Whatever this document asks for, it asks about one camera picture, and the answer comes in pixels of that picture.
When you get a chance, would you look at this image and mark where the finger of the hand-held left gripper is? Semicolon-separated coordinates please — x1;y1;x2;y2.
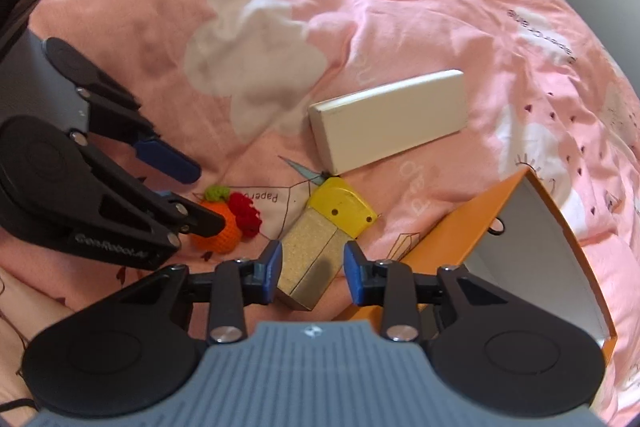
70;133;227;270
75;81;202;184

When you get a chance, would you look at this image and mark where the orange crochet fruit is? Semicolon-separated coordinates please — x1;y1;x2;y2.
192;186;238;253

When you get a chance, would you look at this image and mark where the yellow plastic tool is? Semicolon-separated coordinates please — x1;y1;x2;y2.
306;177;378;240

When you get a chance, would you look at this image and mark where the black cable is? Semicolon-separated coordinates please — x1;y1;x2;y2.
0;399;38;414

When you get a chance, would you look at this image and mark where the orange cardboard box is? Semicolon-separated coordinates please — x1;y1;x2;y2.
332;166;618;368

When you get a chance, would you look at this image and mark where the pink printed blanket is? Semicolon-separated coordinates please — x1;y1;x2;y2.
0;0;640;427

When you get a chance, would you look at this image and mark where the red crochet fruit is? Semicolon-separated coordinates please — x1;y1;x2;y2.
229;191;263;240

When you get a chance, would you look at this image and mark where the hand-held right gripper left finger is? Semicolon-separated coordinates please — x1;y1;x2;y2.
160;239;284;345

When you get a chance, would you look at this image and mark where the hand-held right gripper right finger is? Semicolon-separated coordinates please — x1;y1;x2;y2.
343;241;501;343

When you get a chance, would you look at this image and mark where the cream white rectangular box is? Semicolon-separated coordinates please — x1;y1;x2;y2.
307;69;470;176

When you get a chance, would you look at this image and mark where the gold rectangular box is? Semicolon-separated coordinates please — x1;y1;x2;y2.
274;207;348;312

